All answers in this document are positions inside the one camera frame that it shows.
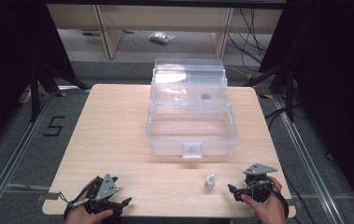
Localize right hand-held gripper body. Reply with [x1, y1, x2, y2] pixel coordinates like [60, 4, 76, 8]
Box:
[242, 162, 278, 203]

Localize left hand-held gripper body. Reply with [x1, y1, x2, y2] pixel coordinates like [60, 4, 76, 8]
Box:
[68, 173, 123, 217]

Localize small white dropper bottle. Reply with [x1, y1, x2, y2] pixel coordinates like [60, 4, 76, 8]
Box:
[204, 174, 217, 192]

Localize clear plastic storage box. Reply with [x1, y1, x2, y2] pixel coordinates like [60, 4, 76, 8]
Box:
[145, 58, 240, 160]

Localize person's right hand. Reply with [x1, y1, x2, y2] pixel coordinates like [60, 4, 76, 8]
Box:
[240, 175, 288, 224]

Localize person's left hand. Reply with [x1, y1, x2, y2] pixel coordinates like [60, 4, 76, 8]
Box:
[64, 178, 114, 224]

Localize black metal stand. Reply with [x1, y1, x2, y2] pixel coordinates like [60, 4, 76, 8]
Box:
[29, 62, 92, 123]
[242, 62, 296, 123]

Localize beige wooden shelf unit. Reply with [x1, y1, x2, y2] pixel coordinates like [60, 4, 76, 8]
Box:
[46, 3, 283, 61]

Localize clear plastic bag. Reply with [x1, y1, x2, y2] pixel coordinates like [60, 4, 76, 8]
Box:
[149, 31, 176, 45]

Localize right hand-held gripper cable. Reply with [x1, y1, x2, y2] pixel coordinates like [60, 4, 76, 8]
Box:
[271, 189, 290, 220]

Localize hand-held gripper cable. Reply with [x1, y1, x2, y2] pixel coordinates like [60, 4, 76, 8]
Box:
[271, 189, 290, 220]
[58, 190, 87, 220]

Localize left hand-held gripper cable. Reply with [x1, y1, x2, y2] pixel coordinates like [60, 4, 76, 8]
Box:
[58, 190, 87, 220]

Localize metal floor rail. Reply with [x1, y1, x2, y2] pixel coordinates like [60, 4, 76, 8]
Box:
[0, 92, 56, 224]
[272, 93, 347, 224]

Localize black floor cable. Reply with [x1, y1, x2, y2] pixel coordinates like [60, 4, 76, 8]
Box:
[263, 106, 289, 130]

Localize black hanging cables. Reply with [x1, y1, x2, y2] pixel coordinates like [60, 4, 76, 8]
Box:
[226, 7, 270, 64]

